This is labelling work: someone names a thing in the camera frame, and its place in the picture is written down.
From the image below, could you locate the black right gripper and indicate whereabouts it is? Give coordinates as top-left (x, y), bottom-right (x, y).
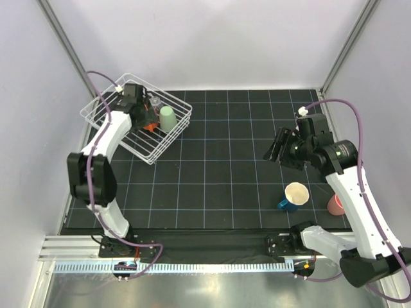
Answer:
top-left (264, 126), bottom-right (313, 171)

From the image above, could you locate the orange mug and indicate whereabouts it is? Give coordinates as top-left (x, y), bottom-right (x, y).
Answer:
top-left (143, 123), bottom-right (158, 133)

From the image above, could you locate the clear faceted glass cup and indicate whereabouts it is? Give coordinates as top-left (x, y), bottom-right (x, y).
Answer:
top-left (150, 96), bottom-right (164, 112)

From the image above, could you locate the light green plastic cup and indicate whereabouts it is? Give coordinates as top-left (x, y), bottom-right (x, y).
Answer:
top-left (159, 106), bottom-right (177, 133)

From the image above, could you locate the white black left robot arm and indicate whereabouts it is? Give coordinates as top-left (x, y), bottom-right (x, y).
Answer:
top-left (67, 103), bottom-right (162, 257)

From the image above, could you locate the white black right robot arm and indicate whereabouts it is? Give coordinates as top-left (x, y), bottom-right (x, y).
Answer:
top-left (264, 127), bottom-right (410, 287)

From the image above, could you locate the blue mug white inside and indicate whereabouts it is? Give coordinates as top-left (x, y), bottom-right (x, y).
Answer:
top-left (277, 182), bottom-right (310, 212)

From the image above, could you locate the black grid mat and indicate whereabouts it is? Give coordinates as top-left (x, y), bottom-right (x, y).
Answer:
top-left (60, 89), bottom-right (354, 229)

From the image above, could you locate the pink cup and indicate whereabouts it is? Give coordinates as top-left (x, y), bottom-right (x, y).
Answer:
top-left (327, 194), bottom-right (345, 216)

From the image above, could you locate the white wire dish rack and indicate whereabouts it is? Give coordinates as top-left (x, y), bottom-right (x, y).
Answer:
top-left (80, 73), bottom-right (193, 165)

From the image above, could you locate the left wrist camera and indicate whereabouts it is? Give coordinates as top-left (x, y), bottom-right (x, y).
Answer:
top-left (117, 83), bottom-right (146, 106)

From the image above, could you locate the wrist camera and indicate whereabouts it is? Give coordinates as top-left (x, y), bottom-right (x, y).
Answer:
top-left (117, 83), bottom-right (146, 106)
top-left (297, 107), bottom-right (333, 140)

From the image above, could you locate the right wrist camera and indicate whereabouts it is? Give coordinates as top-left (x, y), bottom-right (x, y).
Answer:
top-left (297, 107), bottom-right (333, 140)

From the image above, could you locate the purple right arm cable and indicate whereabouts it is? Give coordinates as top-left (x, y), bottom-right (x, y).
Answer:
top-left (297, 98), bottom-right (411, 302)

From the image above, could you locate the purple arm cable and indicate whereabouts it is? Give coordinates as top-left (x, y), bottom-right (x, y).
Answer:
top-left (297, 98), bottom-right (411, 302)
top-left (85, 70), bottom-right (164, 282)

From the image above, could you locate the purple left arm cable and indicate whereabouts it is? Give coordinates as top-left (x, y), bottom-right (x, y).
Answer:
top-left (85, 70), bottom-right (164, 282)

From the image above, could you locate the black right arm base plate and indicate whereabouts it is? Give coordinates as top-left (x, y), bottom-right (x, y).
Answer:
top-left (265, 234), bottom-right (294, 257)

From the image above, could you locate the white slotted cable duct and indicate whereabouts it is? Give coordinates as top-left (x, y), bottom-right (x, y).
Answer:
top-left (53, 260), bottom-right (294, 275)

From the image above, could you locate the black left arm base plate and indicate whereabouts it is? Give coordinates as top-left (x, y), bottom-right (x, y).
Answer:
top-left (98, 236), bottom-right (159, 259)

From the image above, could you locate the aluminium frame post left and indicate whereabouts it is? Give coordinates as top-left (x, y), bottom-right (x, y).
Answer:
top-left (36, 0), bottom-right (95, 97)

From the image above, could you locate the aluminium frame post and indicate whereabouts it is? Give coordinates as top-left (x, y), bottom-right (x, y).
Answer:
top-left (320, 0), bottom-right (380, 97)
top-left (36, 0), bottom-right (95, 97)

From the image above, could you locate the aluminium frame post right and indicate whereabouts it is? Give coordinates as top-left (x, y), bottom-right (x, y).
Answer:
top-left (320, 0), bottom-right (380, 97)

